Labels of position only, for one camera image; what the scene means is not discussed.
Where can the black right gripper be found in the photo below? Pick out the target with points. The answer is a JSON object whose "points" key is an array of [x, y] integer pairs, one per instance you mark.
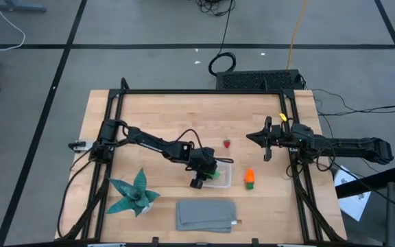
{"points": [[279, 137]]}

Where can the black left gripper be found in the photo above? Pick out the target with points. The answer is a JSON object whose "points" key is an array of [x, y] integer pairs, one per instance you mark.
{"points": [[202, 161]]}

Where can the green toy pea pod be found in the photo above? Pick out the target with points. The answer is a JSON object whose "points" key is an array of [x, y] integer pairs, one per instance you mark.
{"points": [[214, 175]]}

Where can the red toy strawberry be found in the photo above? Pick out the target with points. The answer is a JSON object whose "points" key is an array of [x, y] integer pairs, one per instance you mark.
{"points": [[226, 143]]}

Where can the orange toy carrot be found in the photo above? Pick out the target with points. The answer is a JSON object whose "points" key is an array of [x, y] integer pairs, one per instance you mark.
{"points": [[250, 175]]}

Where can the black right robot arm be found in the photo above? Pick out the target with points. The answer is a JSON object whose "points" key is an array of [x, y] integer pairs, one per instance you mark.
{"points": [[348, 145]]}

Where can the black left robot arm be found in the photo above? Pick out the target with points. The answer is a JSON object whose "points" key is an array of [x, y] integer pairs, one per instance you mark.
{"points": [[153, 142]]}

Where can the clear plastic tupperware container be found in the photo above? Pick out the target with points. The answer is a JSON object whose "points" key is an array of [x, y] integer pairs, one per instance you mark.
{"points": [[225, 180]]}

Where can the yellow tag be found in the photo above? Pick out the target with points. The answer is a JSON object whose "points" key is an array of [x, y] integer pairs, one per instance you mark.
{"points": [[282, 117]]}

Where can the grey folded cloth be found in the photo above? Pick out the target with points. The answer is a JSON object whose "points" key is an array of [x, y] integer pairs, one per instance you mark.
{"points": [[206, 216]]}

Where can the black computer case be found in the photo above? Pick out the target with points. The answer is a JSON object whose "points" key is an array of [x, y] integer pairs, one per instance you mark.
{"points": [[255, 80]]}

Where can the green artificial potted plant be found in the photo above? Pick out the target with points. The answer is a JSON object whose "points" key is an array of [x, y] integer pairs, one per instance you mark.
{"points": [[134, 195]]}

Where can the white paper sheet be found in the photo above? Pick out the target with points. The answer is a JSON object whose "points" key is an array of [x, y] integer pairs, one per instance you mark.
{"points": [[353, 204]]}

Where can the black metal bar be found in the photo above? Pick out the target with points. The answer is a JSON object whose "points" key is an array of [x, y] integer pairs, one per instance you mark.
{"points": [[372, 182]]}

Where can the black aluminium table frame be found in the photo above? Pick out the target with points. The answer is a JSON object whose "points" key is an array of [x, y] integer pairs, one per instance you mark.
{"points": [[197, 91]]}

